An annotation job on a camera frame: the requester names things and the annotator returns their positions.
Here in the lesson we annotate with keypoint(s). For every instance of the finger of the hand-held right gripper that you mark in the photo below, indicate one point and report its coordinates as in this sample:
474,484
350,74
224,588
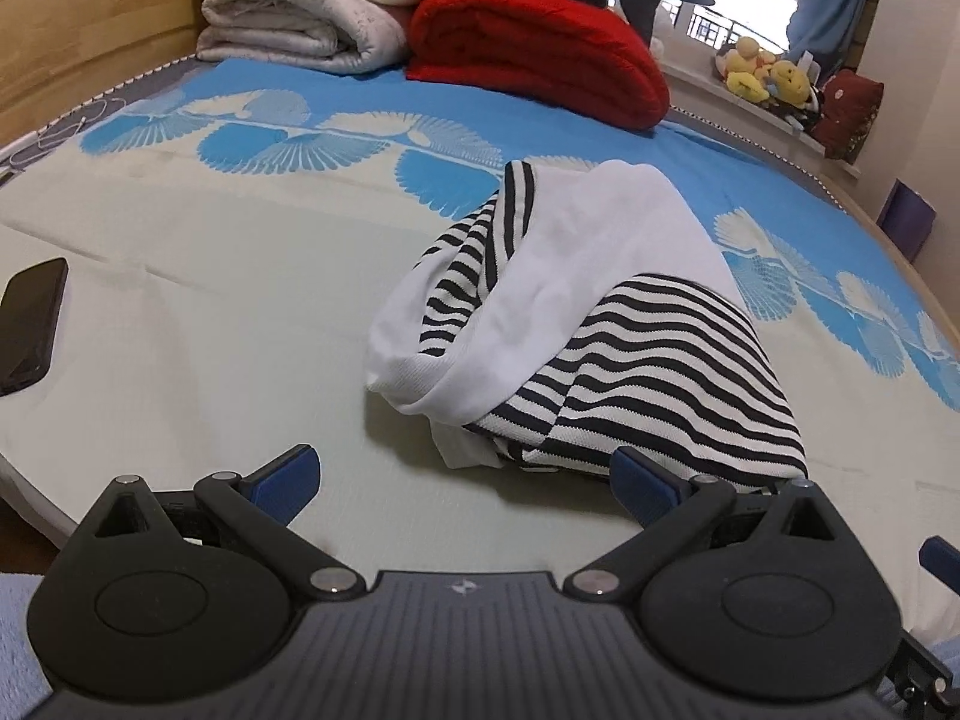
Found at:
941,556
926,679

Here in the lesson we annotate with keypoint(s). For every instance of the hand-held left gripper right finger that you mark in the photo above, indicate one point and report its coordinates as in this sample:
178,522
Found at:
643,484

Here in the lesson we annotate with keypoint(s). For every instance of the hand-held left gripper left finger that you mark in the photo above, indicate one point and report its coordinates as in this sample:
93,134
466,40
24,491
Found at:
285,481

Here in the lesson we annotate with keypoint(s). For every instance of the black white striped shirt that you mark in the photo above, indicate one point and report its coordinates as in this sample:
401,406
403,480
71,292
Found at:
600,315

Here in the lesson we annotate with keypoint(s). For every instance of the blue patterned bed sheet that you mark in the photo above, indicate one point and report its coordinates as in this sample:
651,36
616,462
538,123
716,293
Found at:
225,277

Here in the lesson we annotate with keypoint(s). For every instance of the black smartphone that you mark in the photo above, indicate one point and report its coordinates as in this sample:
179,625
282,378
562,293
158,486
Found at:
30,322

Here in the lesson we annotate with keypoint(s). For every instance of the person's light blue clothing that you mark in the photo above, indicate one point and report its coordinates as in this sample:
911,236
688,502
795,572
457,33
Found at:
16,645

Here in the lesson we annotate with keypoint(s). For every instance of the purple box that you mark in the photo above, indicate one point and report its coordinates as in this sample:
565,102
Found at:
907,217

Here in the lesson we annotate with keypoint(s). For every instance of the dark red plush toy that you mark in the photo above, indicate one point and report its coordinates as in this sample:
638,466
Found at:
847,116

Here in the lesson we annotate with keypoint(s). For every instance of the yellow plush toys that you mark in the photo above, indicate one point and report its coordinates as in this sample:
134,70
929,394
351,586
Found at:
765,75

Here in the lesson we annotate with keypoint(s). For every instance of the red folded blanket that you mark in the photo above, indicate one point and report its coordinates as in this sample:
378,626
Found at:
540,52

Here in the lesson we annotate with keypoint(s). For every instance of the window railing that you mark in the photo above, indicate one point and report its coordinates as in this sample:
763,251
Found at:
709,22

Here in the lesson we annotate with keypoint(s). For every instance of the white folded quilt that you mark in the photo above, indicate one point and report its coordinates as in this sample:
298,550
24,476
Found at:
300,7

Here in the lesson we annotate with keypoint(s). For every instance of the wooden headboard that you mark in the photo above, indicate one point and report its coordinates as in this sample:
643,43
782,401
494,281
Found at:
82,22

